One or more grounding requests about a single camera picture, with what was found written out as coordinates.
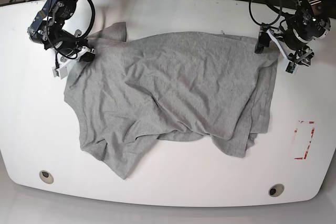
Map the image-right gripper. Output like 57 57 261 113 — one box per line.
254 26 314 67

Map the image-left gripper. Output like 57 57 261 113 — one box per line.
55 38 96 68

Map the grey t-shirt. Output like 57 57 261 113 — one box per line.
64 23 279 179

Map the black robot arm image-left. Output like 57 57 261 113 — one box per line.
27 0 96 62

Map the red tape rectangle marking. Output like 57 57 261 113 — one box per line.
292 121 316 160

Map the left table grommet hole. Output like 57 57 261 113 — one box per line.
39 170 54 184

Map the table grommet hole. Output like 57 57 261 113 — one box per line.
268 184 285 197
39 170 54 184

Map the right table grommet hole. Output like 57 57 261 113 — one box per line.
268 184 285 197

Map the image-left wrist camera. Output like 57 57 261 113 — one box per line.
52 66 70 79

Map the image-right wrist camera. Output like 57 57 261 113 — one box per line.
285 61 298 74

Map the image-left arm black cable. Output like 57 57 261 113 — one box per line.
78 0 96 38

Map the image-right arm black cable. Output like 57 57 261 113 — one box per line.
248 0 297 29

